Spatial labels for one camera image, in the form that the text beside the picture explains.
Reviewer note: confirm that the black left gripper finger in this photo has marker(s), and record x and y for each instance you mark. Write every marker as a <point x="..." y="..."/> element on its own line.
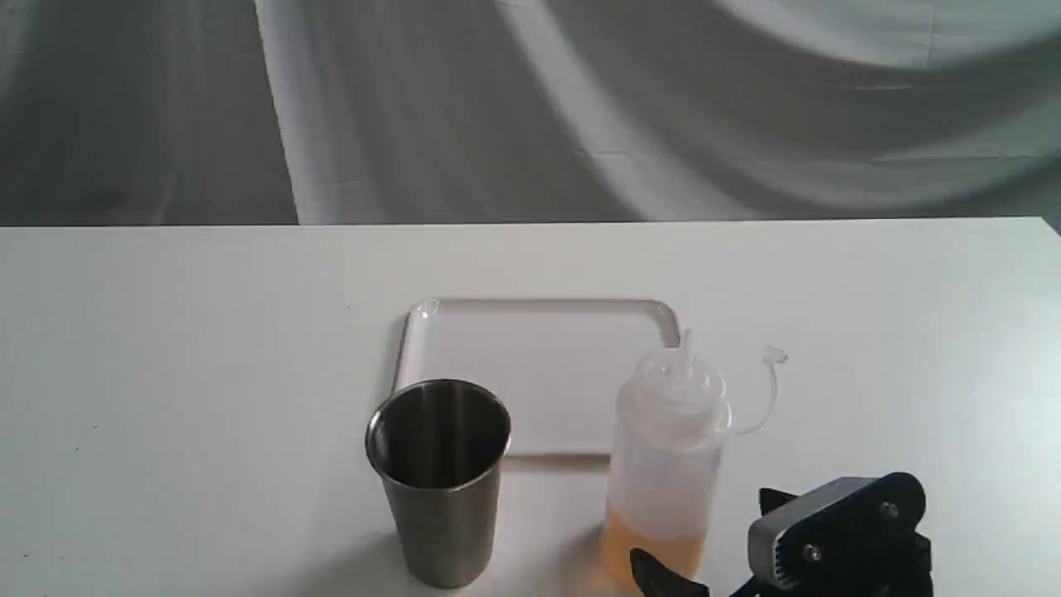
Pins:
<point x="653" y="578"/>

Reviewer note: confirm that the translucent squeeze bottle amber liquid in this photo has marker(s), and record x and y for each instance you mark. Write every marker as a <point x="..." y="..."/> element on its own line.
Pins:
<point x="672" y="422"/>

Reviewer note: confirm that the stainless steel cup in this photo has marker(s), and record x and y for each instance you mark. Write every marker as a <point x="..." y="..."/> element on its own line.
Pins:
<point x="437" y="448"/>

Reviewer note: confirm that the white plastic tray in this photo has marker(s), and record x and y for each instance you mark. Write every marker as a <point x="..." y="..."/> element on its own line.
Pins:
<point x="556" y="363"/>

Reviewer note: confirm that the grey fabric backdrop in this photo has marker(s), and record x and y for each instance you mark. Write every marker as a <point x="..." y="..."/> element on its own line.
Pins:
<point x="325" y="113"/>

